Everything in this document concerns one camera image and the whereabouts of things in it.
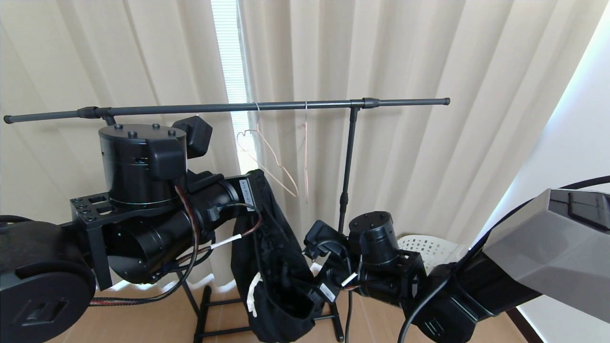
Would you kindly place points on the black clothes rack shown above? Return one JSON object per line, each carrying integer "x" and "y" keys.
{"x": 405, "y": 101}

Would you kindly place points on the white laundry basket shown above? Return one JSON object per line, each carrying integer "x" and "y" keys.
{"x": 438, "y": 247}

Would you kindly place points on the black shorts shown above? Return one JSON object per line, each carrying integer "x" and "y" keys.
{"x": 276, "y": 267}

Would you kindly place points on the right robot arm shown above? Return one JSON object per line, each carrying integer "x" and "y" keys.
{"x": 548, "y": 247}

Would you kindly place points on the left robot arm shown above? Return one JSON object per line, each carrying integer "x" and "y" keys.
{"x": 38, "y": 267}

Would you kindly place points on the beige curtain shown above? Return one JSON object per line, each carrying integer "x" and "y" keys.
{"x": 452, "y": 47}
{"x": 57, "y": 47}

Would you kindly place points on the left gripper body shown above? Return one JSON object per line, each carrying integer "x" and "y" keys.
{"x": 162, "y": 243}

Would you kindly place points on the window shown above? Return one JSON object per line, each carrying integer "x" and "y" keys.
{"x": 228, "y": 47}

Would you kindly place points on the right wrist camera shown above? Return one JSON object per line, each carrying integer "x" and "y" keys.
{"x": 324, "y": 238}

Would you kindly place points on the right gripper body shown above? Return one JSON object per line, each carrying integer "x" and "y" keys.
{"x": 381, "y": 286}

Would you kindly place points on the pink clothes hanger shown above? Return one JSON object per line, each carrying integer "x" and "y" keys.
{"x": 306, "y": 157}
{"x": 274, "y": 162}

